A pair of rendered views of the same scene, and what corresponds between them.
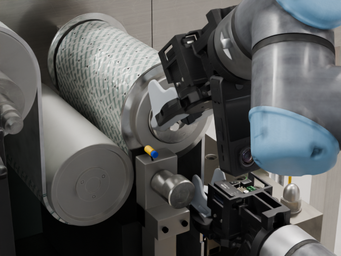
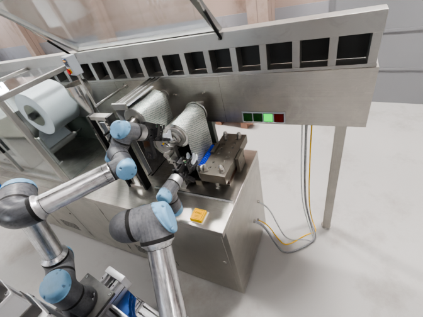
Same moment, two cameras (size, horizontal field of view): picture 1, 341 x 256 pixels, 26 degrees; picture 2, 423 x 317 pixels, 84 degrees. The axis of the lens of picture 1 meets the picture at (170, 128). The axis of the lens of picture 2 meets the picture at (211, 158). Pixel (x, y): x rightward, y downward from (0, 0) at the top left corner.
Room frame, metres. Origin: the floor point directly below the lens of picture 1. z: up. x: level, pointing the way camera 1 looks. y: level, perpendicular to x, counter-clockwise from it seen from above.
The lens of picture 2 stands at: (0.55, -1.06, 1.90)
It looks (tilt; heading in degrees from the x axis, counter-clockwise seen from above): 38 degrees down; 64
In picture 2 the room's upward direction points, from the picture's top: 15 degrees counter-clockwise
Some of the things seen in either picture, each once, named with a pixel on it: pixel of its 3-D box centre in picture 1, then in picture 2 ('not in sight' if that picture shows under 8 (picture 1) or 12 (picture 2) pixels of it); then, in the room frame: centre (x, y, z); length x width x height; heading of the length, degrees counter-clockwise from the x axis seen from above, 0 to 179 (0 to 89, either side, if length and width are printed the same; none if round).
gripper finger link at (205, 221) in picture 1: (211, 220); not in sight; (0.88, -0.06, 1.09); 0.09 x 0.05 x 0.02; 32
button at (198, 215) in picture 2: not in sight; (198, 215); (0.79, -0.26, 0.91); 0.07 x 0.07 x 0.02; 31
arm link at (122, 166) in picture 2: not in sight; (70, 192); (0.39, -0.22, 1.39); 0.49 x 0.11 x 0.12; 175
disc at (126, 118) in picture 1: (169, 112); (175, 136); (0.91, 0.00, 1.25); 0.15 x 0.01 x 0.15; 121
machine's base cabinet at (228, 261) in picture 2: not in sight; (121, 198); (0.47, 0.83, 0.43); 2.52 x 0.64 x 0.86; 121
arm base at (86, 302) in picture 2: not in sight; (75, 299); (0.11, -0.20, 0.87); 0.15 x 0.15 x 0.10
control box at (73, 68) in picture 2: not in sight; (70, 65); (0.65, 0.49, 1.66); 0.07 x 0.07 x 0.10; 16
